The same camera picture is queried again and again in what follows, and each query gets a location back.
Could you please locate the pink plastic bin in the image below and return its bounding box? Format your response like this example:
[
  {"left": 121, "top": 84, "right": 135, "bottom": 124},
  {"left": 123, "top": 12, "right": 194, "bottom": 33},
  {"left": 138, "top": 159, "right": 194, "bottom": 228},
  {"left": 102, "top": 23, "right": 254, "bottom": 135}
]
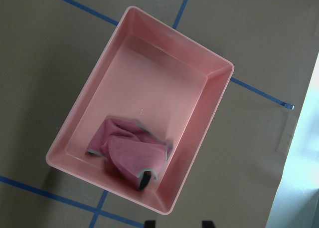
[{"left": 46, "top": 6, "right": 234, "bottom": 215}]

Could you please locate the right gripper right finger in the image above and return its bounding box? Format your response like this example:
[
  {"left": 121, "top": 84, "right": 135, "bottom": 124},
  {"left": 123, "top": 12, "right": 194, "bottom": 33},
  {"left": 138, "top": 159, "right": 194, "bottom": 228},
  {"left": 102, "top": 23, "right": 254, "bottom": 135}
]
[{"left": 201, "top": 220, "right": 215, "bottom": 228}]

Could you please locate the pink grey-edged cloth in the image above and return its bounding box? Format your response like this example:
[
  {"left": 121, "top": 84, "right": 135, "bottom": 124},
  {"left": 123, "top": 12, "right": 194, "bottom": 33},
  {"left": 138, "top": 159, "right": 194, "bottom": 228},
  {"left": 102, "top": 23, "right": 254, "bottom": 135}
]
[{"left": 86, "top": 117, "right": 173, "bottom": 191}]

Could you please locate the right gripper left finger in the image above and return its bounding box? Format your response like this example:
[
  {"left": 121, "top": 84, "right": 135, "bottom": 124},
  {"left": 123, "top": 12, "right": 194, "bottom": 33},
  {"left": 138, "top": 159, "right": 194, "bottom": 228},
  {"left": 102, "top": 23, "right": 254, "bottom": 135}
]
[{"left": 144, "top": 220, "right": 156, "bottom": 228}]

